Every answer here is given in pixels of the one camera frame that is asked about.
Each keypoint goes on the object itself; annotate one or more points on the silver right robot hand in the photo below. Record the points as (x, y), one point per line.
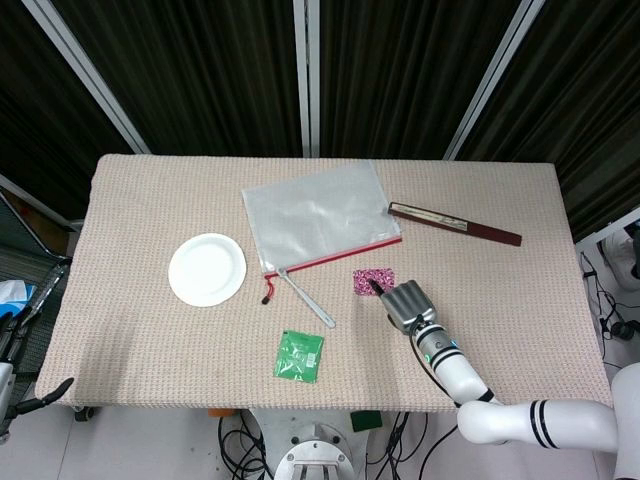
(407, 305)

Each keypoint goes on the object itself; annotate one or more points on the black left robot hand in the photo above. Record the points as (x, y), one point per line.
(30, 404)

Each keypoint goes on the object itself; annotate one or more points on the pink patterned card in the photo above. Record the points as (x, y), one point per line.
(362, 280)

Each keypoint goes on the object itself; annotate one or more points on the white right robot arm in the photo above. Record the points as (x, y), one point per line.
(457, 372)

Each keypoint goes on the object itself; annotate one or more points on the black table caster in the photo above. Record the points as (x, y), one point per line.
(85, 413)

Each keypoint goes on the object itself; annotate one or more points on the grey toothbrush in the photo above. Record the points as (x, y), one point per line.
(310, 301)

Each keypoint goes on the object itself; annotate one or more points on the dark red flat box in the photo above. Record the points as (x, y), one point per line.
(475, 231)

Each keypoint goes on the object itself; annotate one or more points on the blue white packet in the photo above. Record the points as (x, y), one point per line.
(12, 297)

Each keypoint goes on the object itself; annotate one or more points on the green foil sachet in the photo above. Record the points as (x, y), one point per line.
(297, 357)

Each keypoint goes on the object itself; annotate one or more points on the green square block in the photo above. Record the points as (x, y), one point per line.
(366, 421)

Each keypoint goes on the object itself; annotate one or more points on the grey mesh zipper pouch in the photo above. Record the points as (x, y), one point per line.
(315, 215)

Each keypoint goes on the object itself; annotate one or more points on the beige waffle-weave tablecloth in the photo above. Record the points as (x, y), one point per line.
(150, 350)

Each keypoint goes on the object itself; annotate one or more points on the white robot torso base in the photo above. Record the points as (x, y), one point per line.
(310, 450)

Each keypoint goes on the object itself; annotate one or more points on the small orange block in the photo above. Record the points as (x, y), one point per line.
(219, 413)

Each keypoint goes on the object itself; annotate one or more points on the white paper plate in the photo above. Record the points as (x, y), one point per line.
(207, 270)

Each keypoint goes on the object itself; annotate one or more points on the black pleated curtain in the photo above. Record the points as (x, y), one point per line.
(200, 75)
(30, 100)
(400, 75)
(590, 100)

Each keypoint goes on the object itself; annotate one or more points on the grey partition post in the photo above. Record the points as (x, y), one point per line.
(95, 80)
(492, 80)
(306, 75)

